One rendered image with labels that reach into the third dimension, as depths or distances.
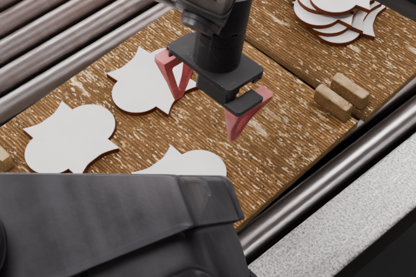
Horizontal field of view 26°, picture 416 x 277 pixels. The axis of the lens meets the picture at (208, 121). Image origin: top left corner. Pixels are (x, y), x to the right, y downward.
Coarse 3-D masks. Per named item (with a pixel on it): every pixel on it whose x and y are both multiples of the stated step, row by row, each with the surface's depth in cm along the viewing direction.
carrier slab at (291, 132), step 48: (144, 48) 136; (48, 96) 130; (96, 96) 130; (192, 96) 130; (288, 96) 130; (0, 144) 125; (144, 144) 125; (192, 144) 125; (240, 144) 125; (288, 144) 125; (336, 144) 126; (240, 192) 120
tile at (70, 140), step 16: (64, 112) 127; (80, 112) 127; (96, 112) 127; (32, 128) 125; (48, 128) 125; (64, 128) 125; (80, 128) 125; (96, 128) 125; (112, 128) 125; (32, 144) 123; (48, 144) 123; (64, 144) 123; (80, 144) 123; (96, 144) 123; (112, 144) 123; (32, 160) 122; (48, 160) 122; (64, 160) 122; (80, 160) 122; (96, 160) 123
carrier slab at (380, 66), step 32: (256, 0) 142; (288, 0) 142; (256, 32) 138; (288, 32) 138; (384, 32) 138; (288, 64) 134; (320, 64) 134; (352, 64) 134; (384, 64) 134; (384, 96) 130
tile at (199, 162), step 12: (168, 156) 122; (180, 156) 122; (192, 156) 122; (204, 156) 122; (216, 156) 122; (156, 168) 121; (168, 168) 121; (180, 168) 121; (192, 168) 121; (204, 168) 121; (216, 168) 121
